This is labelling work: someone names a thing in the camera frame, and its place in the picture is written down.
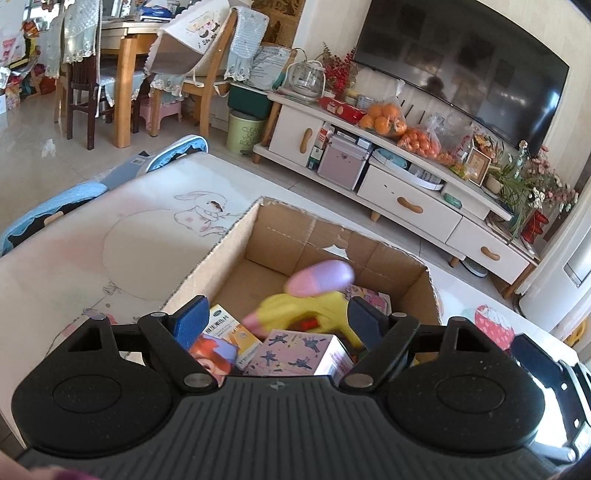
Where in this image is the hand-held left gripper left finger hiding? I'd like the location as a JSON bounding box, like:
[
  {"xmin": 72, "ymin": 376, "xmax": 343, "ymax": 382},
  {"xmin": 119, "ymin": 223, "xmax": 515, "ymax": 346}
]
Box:
[{"xmin": 67, "ymin": 298, "xmax": 223, "ymax": 394}]

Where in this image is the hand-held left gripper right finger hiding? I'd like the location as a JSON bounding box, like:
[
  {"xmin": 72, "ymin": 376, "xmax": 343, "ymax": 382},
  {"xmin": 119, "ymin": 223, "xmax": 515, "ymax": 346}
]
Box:
[{"xmin": 341, "ymin": 298, "xmax": 496, "ymax": 390}]

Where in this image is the yellow pink toy water gun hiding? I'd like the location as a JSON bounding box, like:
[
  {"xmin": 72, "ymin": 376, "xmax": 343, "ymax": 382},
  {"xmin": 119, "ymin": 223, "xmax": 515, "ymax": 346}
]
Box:
[{"xmin": 242, "ymin": 259, "xmax": 370, "ymax": 352}]

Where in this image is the cardboard box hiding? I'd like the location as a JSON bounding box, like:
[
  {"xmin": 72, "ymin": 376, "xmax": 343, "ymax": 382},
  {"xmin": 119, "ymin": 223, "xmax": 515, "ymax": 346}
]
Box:
[{"xmin": 159, "ymin": 196, "xmax": 441, "ymax": 374}]

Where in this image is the small pink printed box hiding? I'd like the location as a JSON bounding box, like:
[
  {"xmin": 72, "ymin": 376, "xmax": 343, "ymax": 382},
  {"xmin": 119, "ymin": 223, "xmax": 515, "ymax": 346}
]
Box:
[{"xmin": 346, "ymin": 285, "xmax": 392, "ymax": 315}]

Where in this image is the orange white medicine box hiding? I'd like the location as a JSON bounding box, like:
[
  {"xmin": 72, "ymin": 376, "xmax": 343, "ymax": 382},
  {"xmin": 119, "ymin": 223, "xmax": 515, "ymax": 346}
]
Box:
[{"xmin": 203, "ymin": 305, "xmax": 264, "ymax": 365}]

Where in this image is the pink box with plane prints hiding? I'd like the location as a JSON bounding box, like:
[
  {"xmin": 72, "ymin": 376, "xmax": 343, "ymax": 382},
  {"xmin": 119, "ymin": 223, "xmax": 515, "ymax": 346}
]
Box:
[{"xmin": 242, "ymin": 329, "xmax": 354, "ymax": 377}]

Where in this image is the white television cabinet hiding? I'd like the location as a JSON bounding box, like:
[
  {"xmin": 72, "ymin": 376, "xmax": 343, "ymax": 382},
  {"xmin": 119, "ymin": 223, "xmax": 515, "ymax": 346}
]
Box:
[{"xmin": 253, "ymin": 90, "xmax": 541, "ymax": 298}]

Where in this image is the white standing air conditioner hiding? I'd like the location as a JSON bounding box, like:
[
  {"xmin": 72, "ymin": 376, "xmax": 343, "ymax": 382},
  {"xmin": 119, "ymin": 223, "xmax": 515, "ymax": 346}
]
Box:
[{"xmin": 517, "ymin": 185, "xmax": 591, "ymax": 342}]

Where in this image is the pink storage case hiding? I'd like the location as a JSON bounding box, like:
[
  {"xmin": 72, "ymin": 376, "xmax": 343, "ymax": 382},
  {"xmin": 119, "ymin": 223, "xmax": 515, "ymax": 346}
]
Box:
[{"xmin": 318, "ymin": 136, "xmax": 370, "ymax": 191}]

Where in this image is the bag of small tangerines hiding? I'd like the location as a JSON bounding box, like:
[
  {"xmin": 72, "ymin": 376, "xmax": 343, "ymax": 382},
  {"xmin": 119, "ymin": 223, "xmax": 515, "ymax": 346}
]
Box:
[{"xmin": 398, "ymin": 127, "xmax": 443, "ymax": 160}]

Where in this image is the pale green trash bin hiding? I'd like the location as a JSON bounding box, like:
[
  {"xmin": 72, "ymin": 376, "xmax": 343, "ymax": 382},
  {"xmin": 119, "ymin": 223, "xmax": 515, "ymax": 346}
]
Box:
[{"xmin": 227, "ymin": 110, "xmax": 266, "ymax": 155}]

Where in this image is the bag of large oranges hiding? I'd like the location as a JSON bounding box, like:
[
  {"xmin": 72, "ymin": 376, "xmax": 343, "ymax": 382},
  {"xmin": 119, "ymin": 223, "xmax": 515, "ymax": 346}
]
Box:
[{"xmin": 359, "ymin": 102, "xmax": 407, "ymax": 138}]

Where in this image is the potted plant with dried flowers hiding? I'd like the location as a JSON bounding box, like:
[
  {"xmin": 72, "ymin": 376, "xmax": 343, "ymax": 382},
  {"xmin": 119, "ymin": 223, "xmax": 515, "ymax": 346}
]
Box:
[{"xmin": 485, "ymin": 141, "xmax": 578, "ymax": 243}]

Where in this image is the pink plastic stool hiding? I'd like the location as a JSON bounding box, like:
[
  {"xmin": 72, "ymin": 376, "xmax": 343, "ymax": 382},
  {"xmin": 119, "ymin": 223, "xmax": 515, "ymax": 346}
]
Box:
[{"xmin": 139, "ymin": 99, "xmax": 183, "ymax": 130}]

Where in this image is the red snack box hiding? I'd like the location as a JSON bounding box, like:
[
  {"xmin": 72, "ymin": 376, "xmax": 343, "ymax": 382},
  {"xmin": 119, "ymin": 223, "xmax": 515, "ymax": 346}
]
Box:
[{"xmin": 318, "ymin": 96, "xmax": 368, "ymax": 123}]

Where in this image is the dark green storage box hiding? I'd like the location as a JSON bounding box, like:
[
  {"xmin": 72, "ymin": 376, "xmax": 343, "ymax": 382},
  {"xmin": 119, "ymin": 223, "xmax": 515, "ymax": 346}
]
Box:
[{"xmin": 228, "ymin": 83, "xmax": 273, "ymax": 118}]

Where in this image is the wooden dining table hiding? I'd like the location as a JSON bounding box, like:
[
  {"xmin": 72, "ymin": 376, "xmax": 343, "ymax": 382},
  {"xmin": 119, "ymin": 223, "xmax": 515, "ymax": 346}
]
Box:
[{"xmin": 99, "ymin": 21, "xmax": 160, "ymax": 148}]

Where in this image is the glass kettle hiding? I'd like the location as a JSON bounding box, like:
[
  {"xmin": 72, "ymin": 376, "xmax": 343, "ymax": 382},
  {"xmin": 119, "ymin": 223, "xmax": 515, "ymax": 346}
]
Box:
[{"xmin": 286, "ymin": 60, "xmax": 326, "ymax": 102}]

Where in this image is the red berry bouquet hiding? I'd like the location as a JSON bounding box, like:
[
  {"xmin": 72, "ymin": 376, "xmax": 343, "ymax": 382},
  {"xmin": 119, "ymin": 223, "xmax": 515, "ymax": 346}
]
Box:
[{"xmin": 318, "ymin": 44, "xmax": 358, "ymax": 97}]

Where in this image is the wooden chair with cloth cover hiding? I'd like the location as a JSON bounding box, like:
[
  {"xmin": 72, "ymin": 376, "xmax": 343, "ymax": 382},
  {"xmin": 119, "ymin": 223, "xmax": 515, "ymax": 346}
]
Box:
[{"xmin": 148, "ymin": 9, "xmax": 241, "ymax": 139}]

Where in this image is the black flat television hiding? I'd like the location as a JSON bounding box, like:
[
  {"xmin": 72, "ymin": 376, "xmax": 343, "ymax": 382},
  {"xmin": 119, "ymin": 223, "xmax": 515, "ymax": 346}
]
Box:
[{"xmin": 353, "ymin": 0, "xmax": 571, "ymax": 158}]

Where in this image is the dark chair with lace cover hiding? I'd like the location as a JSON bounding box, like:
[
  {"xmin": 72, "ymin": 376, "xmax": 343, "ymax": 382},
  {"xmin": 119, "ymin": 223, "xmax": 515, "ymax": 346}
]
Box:
[{"xmin": 55, "ymin": 0, "xmax": 114, "ymax": 151}]

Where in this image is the gold picture frame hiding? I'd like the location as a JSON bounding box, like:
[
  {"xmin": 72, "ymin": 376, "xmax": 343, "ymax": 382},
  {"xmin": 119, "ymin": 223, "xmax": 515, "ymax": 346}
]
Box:
[{"xmin": 465, "ymin": 148, "xmax": 492, "ymax": 186}]

